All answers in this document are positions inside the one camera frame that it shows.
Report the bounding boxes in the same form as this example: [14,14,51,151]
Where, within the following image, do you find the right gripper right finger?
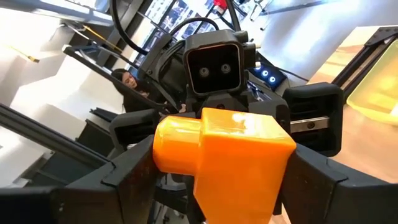
[279,142,398,224]

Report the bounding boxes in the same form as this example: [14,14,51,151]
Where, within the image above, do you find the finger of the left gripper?
[248,98,292,134]
[194,92,249,118]

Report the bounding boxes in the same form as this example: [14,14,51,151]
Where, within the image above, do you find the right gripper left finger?
[0,135,160,224]

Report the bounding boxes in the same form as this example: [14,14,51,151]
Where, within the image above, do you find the orange angled block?
[152,107,297,224]

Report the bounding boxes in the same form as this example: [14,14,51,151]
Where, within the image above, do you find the yellow translucent bin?
[346,39,398,126]

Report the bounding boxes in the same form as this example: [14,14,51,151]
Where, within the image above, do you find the person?
[111,68,159,113]

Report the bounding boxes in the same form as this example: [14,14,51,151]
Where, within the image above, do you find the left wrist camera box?
[182,29,250,96]

